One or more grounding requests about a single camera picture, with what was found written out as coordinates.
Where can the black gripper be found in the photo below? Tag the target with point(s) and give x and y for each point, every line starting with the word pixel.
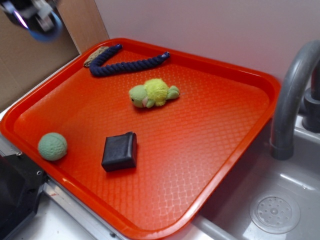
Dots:
pixel 24 10

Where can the blue textured ball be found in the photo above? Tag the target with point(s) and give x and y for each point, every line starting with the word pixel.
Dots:
pixel 37 33

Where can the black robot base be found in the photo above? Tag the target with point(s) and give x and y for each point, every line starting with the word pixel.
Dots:
pixel 21 185

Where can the green textured ball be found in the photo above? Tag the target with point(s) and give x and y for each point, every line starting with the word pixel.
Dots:
pixel 52 146

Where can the brown cardboard panel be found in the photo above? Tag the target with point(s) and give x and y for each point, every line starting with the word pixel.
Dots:
pixel 25 62

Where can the tan cloth piece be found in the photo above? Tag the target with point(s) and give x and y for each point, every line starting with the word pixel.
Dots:
pixel 94 55

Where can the green yellow plush turtle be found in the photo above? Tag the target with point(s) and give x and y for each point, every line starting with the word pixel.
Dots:
pixel 153 93

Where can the black square block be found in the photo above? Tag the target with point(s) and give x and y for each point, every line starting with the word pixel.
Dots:
pixel 120 152

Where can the orange plastic tray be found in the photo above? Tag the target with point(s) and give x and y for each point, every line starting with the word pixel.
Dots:
pixel 184 148

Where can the grey toy faucet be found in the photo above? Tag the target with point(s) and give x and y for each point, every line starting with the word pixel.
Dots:
pixel 291 98

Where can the grey toy sink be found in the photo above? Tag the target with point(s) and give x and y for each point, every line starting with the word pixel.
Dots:
pixel 225 215

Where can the round sink drain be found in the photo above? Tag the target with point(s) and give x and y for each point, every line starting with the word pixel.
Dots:
pixel 274 212

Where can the dark grey faucet handle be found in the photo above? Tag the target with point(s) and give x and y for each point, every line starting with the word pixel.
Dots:
pixel 311 100

